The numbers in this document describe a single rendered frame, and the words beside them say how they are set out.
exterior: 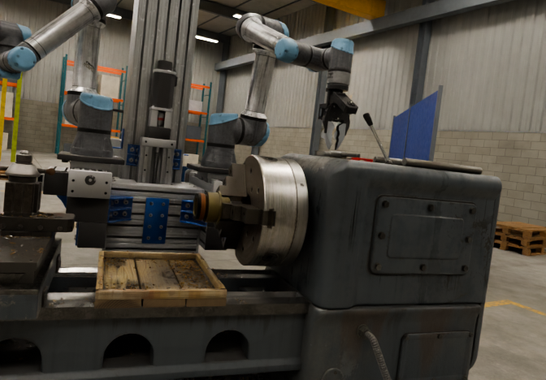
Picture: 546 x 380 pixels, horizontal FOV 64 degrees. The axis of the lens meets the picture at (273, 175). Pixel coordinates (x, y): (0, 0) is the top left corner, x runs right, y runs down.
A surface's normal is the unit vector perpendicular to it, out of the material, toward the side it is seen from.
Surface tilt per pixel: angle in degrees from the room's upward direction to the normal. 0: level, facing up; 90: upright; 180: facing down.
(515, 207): 90
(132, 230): 90
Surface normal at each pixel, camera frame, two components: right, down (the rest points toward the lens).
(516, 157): -0.85, -0.07
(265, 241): 0.28, 0.45
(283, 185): 0.35, -0.49
